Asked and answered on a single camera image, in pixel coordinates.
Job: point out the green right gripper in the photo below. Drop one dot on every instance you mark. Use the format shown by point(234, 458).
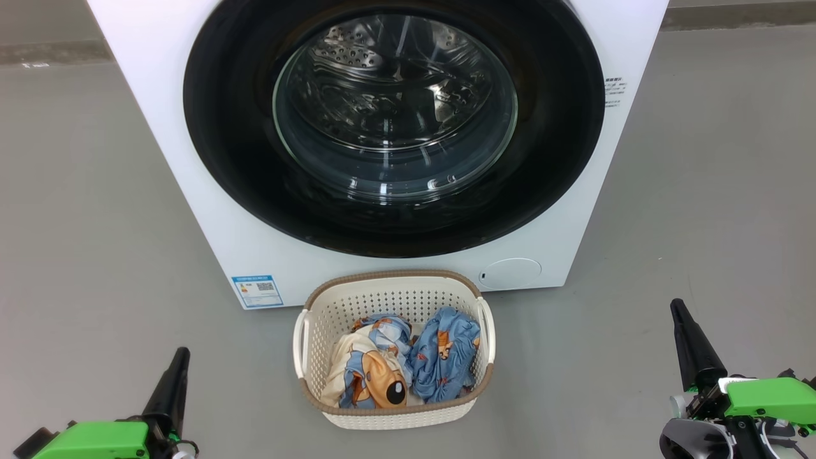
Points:
point(771, 398)

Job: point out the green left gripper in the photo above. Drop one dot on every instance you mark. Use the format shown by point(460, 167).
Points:
point(95, 441)

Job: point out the cream dog print garment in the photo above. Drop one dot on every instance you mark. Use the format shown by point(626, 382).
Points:
point(366, 376)

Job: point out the glass washing machine door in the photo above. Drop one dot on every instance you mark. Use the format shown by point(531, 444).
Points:
point(236, 159)

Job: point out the blue dog print garment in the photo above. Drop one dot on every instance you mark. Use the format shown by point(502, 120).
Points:
point(446, 357)

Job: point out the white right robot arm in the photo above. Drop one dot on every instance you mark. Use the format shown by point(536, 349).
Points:
point(692, 440)

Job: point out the white front-load washing machine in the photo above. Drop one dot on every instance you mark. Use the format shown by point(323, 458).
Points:
point(159, 115)

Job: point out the steel washing machine drum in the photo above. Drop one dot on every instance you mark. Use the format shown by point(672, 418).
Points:
point(357, 54)

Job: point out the blue energy label sticker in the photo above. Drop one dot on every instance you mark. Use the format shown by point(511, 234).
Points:
point(257, 291)

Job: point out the round white filter cover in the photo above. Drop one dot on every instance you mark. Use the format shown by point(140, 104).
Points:
point(510, 272)

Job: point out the cream perforated laundry basket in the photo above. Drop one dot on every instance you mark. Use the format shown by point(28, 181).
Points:
point(395, 296)

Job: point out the small printed text sticker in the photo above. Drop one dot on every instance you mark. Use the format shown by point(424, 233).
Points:
point(614, 91)

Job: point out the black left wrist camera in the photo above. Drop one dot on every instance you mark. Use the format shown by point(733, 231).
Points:
point(35, 443)

